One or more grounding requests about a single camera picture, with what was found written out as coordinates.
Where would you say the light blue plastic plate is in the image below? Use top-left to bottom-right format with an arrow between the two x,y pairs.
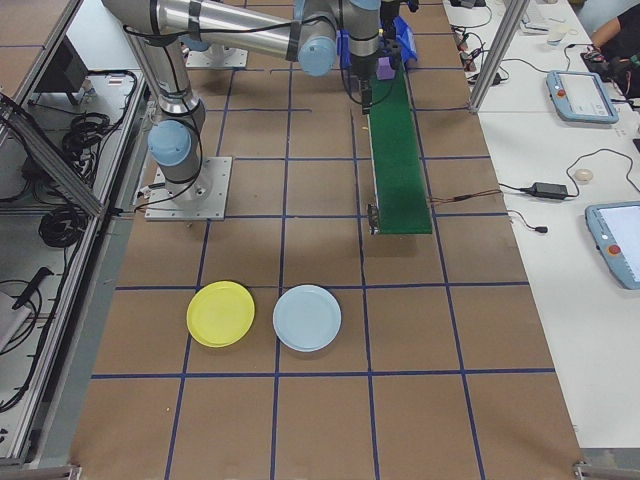
272,284 -> 343,353

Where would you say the yellow plastic plate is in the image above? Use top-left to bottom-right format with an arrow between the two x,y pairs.
186,280 -> 257,349

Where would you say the blue plastic storage bin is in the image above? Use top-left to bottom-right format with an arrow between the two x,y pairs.
337,13 -> 419,71

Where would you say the green conveyor belt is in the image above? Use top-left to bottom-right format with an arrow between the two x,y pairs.
366,59 -> 434,237

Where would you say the grey blue teach pendant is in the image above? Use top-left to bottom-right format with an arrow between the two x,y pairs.
544,69 -> 620,125
584,200 -> 640,291

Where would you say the black power adapter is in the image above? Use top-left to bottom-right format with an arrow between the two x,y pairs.
529,182 -> 570,199

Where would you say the black device with red button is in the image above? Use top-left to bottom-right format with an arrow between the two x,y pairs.
582,44 -> 640,96

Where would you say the person in black shirt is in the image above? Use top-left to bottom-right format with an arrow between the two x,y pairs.
589,0 -> 640,49

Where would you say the black box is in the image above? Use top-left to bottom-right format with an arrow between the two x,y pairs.
32,37 -> 91,106

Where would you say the aluminium profile post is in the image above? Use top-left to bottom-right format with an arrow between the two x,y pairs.
467,0 -> 532,115

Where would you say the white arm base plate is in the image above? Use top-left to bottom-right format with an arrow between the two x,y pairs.
184,47 -> 250,69
144,156 -> 234,222

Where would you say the orange red conveyor wire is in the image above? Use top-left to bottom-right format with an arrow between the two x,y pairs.
428,189 -> 503,205

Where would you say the black cable with plug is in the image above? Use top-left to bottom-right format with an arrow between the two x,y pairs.
507,208 -> 549,235

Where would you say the black cable coil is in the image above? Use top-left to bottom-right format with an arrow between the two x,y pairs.
62,112 -> 124,161
38,204 -> 89,249

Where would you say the V-shaped metal bar frame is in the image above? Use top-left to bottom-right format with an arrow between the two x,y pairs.
0,0 -> 156,469

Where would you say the black handle tool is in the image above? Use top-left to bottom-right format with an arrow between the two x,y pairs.
12,267 -> 54,309

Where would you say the aluminium corner rail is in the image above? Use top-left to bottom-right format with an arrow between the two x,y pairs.
0,462 -> 81,480
572,447 -> 640,480

